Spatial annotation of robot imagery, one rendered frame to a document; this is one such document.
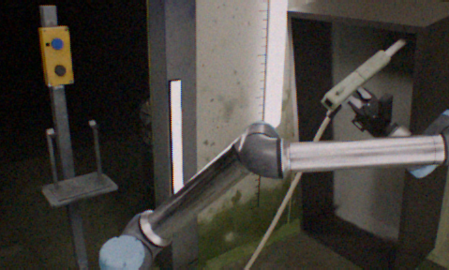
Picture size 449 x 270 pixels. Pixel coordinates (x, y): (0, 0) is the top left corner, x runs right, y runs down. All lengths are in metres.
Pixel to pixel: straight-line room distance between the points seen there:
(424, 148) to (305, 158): 0.32
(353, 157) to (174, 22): 1.20
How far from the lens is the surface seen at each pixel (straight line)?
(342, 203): 2.53
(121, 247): 1.44
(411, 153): 1.18
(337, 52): 2.10
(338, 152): 1.15
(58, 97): 2.08
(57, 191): 2.10
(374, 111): 1.36
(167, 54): 2.04
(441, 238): 2.89
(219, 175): 1.33
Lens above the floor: 1.75
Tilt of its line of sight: 21 degrees down
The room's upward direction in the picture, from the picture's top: 1 degrees clockwise
